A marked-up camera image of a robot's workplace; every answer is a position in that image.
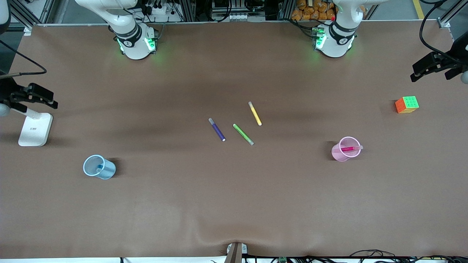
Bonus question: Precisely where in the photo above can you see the white power strip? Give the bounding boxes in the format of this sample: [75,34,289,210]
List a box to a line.
[143,3,171,16]

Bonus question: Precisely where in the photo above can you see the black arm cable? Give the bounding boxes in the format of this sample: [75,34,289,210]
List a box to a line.
[0,38,48,79]
[419,0,468,66]

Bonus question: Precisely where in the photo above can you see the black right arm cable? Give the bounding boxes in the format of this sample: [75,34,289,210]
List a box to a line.
[0,38,48,79]

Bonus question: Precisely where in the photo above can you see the green marker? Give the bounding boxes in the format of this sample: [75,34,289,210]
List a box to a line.
[233,123,255,146]

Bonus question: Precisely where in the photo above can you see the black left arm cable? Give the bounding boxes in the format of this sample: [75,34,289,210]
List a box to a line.
[419,0,468,66]

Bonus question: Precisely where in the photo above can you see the orange snack bags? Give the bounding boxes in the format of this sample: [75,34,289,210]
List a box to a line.
[291,0,337,22]

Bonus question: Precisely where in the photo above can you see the multicoloured puzzle cube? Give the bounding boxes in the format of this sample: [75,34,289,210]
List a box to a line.
[395,96,420,114]

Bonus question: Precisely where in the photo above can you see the white lamp stand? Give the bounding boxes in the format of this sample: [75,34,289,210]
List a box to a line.
[11,107,54,148]

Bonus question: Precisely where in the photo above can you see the blue mesh cup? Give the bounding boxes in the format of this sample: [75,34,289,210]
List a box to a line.
[82,155,117,180]

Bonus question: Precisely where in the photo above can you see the pink mesh cup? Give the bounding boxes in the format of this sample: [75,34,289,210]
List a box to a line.
[331,136,363,163]

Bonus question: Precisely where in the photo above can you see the purple marker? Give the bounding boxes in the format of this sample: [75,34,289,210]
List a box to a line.
[208,118,227,142]

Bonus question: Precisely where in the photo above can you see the black cable bundle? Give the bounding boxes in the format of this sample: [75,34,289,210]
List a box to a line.
[241,249,468,263]

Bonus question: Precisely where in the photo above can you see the yellow marker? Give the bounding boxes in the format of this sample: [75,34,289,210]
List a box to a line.
[248,101,263,127]

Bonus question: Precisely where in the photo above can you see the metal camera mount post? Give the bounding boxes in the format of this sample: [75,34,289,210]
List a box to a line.
[224,242,248,263]

